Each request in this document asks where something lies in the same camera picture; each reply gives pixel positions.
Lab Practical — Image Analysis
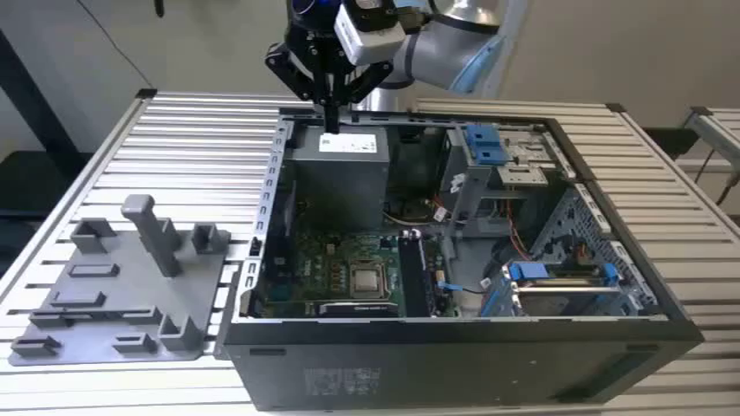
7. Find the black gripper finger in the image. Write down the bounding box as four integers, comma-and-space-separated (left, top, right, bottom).
265, 42, 334, 133
331, 62, 395, 133

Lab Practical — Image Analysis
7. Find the installed black RAM stick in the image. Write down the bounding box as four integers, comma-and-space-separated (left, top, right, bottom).
399, 232, 433, 316

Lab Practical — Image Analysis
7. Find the blue drive latch carrier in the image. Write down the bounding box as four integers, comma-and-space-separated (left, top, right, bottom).
465, 124, 505, 166

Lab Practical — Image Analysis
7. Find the grey power supply unit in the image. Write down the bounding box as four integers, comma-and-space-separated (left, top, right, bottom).
285, 125, 391, 233

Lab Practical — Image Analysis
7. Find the grey metal drive cage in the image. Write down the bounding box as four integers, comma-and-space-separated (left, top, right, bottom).
439, 123, 577, 237

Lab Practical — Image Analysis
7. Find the metal socket cover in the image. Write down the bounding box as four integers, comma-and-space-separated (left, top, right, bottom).
347, 257, 389, 301

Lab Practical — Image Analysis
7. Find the green motherboard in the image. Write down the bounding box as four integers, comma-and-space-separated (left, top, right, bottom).
253, 229, 457, 320

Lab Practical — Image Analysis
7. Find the black slanted stand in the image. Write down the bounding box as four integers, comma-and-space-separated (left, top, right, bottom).
0, 28, 79, 164

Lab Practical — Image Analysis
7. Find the silver CPU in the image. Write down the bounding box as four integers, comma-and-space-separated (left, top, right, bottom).
351, 268, 385, 298

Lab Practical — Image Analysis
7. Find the blue disk carrier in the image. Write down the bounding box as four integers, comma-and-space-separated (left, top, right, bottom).
502, 261, 621, 318

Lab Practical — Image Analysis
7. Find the black graphics card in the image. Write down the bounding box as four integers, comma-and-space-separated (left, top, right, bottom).
317, 301, 401, 320

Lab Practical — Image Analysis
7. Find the black background box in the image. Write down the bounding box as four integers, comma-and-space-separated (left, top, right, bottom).
639, 127, 701, 162

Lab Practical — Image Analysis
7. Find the metal disk bay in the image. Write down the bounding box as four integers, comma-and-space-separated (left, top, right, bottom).
479, 258, 646, 321

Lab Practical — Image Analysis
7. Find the grey parts rack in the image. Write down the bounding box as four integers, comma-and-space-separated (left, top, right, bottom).
9, 193, 233, 368

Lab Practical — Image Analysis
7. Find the aluminium side table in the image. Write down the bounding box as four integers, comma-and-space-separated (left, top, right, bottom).
681, 106, 740, 174

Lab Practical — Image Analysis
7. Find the black PC case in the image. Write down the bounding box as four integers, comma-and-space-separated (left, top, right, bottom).
213, 106, 706, 413

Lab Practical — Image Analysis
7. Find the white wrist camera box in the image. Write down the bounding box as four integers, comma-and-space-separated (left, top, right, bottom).
333, 0, 406, 67

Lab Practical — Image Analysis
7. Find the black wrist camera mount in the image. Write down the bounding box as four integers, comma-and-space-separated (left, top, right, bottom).
351, 0, 433, 35

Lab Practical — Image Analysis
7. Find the yellow black wire bundle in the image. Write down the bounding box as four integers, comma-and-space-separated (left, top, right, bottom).
381, 194, 449, 226

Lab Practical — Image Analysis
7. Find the orange wire bundle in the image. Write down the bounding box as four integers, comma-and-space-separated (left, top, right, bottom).
499, 197, 530, 257

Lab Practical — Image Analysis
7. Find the black wire with blue tab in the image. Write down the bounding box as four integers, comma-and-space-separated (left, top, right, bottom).
435, 279, 493, 296

